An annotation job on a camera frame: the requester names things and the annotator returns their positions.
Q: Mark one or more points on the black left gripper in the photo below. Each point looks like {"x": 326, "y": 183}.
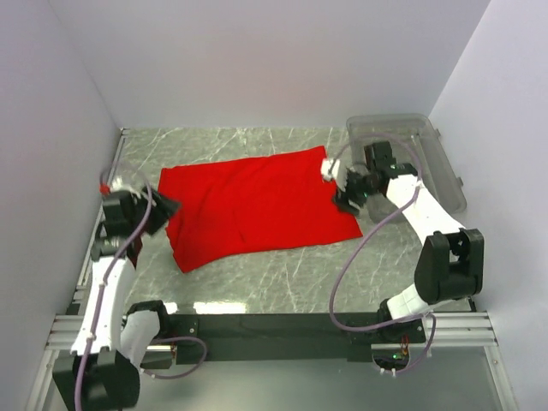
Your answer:
{"x": 151, "y": 210}

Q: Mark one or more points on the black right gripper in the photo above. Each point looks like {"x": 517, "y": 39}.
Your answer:
{"x": 354, "y": 188}

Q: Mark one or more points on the red t shirt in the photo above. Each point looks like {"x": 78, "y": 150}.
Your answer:
{"x": 252, "y": 205}

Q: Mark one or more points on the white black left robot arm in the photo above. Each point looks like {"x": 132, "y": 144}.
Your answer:
{"x": 102, "y": 369}

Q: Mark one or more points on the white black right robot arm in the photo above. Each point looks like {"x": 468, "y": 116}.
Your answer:
{"x": 451, "y": 262}

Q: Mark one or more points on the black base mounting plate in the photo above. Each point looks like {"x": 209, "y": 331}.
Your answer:
{"x": 286, "y": 336}

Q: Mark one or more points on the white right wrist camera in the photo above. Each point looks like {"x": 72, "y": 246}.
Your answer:
{"x": 330, "y": 169}

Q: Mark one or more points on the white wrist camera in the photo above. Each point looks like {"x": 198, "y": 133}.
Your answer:
{"x": 117, "y": 184}
{"x": 330, "y": 169}

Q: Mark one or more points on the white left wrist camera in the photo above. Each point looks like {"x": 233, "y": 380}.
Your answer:
{"x": 117, "y": 184}

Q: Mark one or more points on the aluminium front frame rail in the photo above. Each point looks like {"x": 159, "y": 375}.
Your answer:
{"x": 453, "y": 330}

